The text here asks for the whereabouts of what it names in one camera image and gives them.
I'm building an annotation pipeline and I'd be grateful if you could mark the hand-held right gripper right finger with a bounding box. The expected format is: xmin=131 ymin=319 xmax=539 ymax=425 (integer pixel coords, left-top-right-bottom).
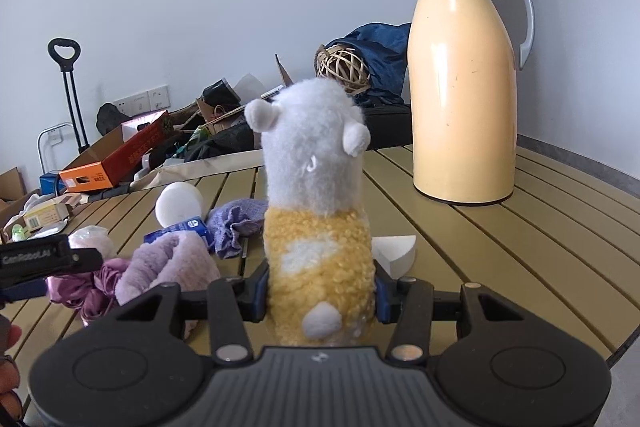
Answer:
xmin=372 ymin=274 xmax=531 ymax=363

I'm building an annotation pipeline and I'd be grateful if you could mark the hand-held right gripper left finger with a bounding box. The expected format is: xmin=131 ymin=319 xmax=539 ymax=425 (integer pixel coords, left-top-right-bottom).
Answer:
xmin=107 ymin=259 xmax=271 ymax=363

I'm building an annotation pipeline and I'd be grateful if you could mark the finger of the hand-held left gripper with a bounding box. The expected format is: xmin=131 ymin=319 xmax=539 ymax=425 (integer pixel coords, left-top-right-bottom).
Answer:
xmin=70 ymin=248 xmax=104 ymax=272
xmin=0 ymin=279 xmax=49 ymax=305

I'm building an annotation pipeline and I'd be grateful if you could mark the clear plastic bag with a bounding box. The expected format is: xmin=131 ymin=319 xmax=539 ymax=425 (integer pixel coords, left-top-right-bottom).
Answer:
xmin=67 ymin=225 xmax=116 ymax=260

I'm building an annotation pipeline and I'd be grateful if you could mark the white foam wedge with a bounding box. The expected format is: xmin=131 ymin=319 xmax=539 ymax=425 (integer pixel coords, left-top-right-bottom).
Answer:
xmin=372 ymin=234 xmax=417 ymax=280

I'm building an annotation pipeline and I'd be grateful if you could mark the purple mesh cloth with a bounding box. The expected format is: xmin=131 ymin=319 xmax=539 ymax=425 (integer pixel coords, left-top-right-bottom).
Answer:
xmin=206 ymin=199 xmax=268 ymax=260

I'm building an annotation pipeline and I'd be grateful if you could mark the pink fluffy garment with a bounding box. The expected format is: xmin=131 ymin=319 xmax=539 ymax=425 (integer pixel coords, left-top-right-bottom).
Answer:
xmin=114 ymin=232 xmax=222 ymax=340

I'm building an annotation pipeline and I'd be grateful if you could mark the blue tissue pack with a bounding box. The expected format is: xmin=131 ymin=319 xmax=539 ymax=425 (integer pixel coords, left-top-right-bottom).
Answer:
xmin=144 ymin=217 xmax=211 ymax=253

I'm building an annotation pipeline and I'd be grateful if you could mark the white foam ball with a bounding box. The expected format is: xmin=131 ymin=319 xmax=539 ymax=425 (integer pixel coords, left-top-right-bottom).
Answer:
xmin=155 ymin=183 xmax=203 ymax=228

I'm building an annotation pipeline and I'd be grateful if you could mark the white and yellow alpaca plush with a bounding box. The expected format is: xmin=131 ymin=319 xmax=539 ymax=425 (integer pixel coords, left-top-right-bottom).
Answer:
xmin=244 ymin=78 xmax=378 ymax=348

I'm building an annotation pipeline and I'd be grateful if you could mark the person's left hand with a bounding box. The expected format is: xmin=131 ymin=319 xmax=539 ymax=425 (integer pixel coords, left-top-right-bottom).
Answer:
xmin=0 ymin=324 xmax=24 ymax=420

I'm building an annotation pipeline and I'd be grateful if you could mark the silver foil packet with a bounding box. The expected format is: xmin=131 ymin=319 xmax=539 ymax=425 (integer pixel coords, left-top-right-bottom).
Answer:
xmin=27 ymin=224 xmax=68 ymax=239

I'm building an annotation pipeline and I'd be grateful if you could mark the beige carton box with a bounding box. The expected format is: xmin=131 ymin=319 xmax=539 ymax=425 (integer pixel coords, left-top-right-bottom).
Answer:
xmin=22 ymin=199 xmax=73 ymax=230

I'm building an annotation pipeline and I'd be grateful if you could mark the orange cardboard box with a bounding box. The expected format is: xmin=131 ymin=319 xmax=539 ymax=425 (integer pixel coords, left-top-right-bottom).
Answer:
xmin=59 ymin=109 xmax=173 ymax=194

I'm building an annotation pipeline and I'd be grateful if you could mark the chrome tube rack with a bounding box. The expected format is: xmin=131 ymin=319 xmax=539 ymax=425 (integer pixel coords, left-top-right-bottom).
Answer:
xmin=37 ymin=123 xmax=76 ymax=178

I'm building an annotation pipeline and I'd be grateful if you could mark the black bag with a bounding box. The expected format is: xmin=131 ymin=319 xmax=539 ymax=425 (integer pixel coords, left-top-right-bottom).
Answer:
xmin=96 ymin=103 xmax=132 ymax=135

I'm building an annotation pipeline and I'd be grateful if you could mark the dark clothes pile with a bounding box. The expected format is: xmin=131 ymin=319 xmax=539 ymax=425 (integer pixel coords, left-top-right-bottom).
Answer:
xmin=170 ymin=127 xmax=263 ymax=162

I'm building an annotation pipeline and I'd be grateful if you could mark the olive folding slatted table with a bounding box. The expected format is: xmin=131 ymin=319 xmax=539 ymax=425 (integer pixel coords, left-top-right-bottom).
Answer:
xmin=0 ymin=146 xmax=640 ymax=418

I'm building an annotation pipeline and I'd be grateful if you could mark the yellow thermos jug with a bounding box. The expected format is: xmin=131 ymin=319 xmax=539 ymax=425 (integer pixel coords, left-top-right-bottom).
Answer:
xmin=404 ymin=0 xmax=536 ymax=208

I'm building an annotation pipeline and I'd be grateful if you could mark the open brown cardboard box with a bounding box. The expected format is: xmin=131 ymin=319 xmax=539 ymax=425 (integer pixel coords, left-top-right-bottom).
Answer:
xmin=195 ymin=53 xmax=301 ymax=135

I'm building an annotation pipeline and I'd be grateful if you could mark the wicker ball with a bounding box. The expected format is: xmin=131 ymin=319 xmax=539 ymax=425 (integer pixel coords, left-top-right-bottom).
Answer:
xmin=315 ymin=44 xmax=373 ymax=95

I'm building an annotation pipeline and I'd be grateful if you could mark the dark blue cloth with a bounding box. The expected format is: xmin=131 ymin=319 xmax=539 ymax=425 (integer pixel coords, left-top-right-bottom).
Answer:
xmin=325 ymin=23 xmax=413 ymax=105

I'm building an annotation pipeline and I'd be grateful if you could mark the black trolley handle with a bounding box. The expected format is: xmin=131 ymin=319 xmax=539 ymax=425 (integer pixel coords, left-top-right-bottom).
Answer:
xmin=47 ymin=38 xmax=91 ymax=155

